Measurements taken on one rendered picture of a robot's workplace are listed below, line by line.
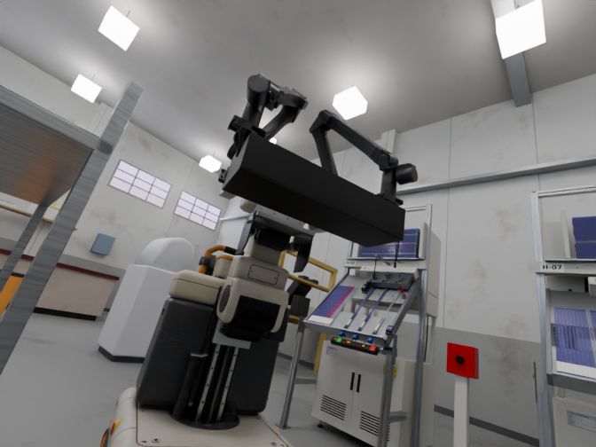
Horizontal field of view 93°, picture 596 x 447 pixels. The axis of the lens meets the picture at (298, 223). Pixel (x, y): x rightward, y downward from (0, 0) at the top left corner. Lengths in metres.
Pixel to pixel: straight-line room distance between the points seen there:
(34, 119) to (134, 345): 2.97
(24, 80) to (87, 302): 5.48
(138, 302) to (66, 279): 3.01
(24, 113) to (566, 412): 2.27
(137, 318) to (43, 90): 7.09
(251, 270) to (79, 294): 5.38
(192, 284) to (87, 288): 5.10
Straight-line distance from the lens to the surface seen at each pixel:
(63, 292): 6.30
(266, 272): 1.13
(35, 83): 9.53
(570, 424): 2.12
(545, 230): 2.62
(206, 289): 1.33
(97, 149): 0.69
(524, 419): 4.75
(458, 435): 2.03
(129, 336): 3.45
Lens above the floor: 0.69
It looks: 19 degrees up
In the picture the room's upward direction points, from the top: 13 degrees clockwise
